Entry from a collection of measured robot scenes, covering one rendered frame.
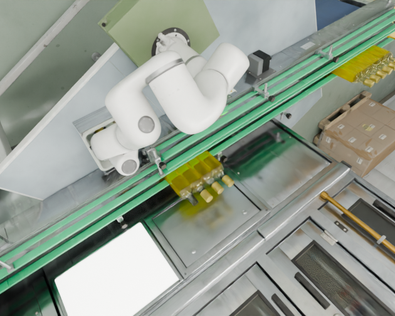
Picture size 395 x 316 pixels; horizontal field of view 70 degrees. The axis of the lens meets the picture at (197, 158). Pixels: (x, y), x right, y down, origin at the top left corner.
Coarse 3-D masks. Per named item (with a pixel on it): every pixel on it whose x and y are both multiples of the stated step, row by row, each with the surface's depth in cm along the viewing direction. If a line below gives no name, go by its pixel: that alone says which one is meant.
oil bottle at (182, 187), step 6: (168, 174) 123; (174, 174) 123; (180, 174) 123; (168, 180) 123; (174, 180) 121; (180, 180) 121; (174, 186) 120; (180, 186) 119; (186, 186) 119; (180, 192) 117; (186, 192) 117; (186, 198) 119
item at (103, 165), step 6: (108, 120) 103; (114, 120) 104; (96, 126) 101; (102, 126) 102; (108, 126) 113; (84, 132) 102; (90, 132) 101; (84, 138) 101; (90, 138) 111; (90, 144) 113; (90, 150) 106; (96, 162) 111; (102, 162) 118; (108, 162) 118; (102, 168) 115; (108, 168) 117
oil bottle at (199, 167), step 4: (192, 160) 127; (196, 160) 127; (200, 160) 127; (188, 164) 127; (192, 164) 125; (196, 164) 125; (200, 164) 125; (204, 164) 125; (192, 168) 125; (196, 168) 124; (200, 168) 124; (204, 168) 124; (208, 168) 123; (196, 172) 124; (200, 172) 122; (204, 172) 122; (208, 172) 122; (212, 172) 122; (200, 176) 122; (204, 176) 121; (208, 176) 121; (212, 176) 122; (204, 180) 121; (208, 180) 121
